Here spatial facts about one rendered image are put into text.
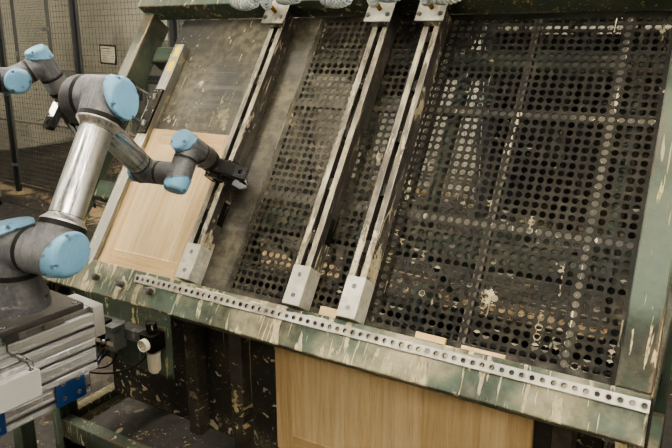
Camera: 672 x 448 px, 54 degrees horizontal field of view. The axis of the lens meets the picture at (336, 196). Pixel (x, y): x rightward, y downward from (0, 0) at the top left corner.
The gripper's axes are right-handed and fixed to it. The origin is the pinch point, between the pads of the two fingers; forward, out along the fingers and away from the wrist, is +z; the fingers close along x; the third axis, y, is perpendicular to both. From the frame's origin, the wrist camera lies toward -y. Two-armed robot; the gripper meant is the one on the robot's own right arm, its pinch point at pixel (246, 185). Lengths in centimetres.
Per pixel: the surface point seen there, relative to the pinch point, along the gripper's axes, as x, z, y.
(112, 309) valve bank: 53, 0, 38
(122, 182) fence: 7, -2, 57
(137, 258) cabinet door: 33.5, 0.0, 36.0
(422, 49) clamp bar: -54, -4, -54
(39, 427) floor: 109, 53, 109
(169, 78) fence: -40, -2, 55
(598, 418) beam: 46, -1, -125
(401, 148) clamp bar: -17, -4, -57
